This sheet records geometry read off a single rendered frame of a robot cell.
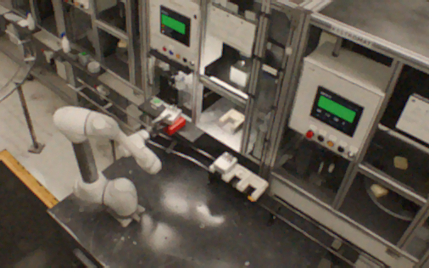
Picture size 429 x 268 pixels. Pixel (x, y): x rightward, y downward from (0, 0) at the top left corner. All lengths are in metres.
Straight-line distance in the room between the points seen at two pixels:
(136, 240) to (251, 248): 0.70
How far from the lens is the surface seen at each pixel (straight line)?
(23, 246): 3.51
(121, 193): 2.46
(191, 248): 2.54
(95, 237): 2.62
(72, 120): 2.10
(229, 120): 2.91
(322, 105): 2.11
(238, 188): 2.60
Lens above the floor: 2.88
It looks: 39 degrees down
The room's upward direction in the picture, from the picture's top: 5 degrees clockwise
